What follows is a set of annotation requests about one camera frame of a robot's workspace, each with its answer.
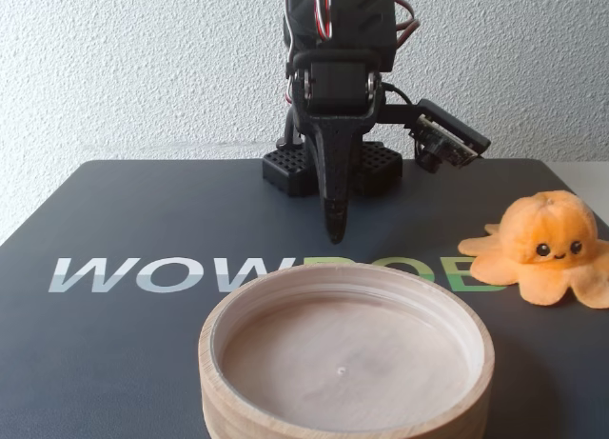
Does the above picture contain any brown black servo cable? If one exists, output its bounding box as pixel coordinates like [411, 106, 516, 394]
[387, 0, 423, 48]

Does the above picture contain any orange octopus plush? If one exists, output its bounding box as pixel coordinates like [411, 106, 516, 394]
[457, 190, 609, 310]

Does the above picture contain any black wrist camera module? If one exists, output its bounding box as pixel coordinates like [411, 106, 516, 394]
[375, 98, 492, 174]

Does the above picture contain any red white black servo cable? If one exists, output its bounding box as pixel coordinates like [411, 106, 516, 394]
[303, 0, 337, 43]

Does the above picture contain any dark grey WOWROBO logo mat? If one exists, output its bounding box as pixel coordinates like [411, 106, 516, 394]
[0, 157, 609, 439]

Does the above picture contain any white round cup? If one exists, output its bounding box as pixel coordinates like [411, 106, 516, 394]
[198, 261, 497, 439]

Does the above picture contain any thin black camera cable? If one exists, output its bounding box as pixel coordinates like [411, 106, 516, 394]
[382, 83, 413, 108]

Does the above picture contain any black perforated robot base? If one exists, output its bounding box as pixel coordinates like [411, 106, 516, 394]
[262, 141, 405, 199]

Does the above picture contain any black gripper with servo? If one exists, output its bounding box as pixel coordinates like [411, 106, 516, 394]
[292, 48, 384, 246]

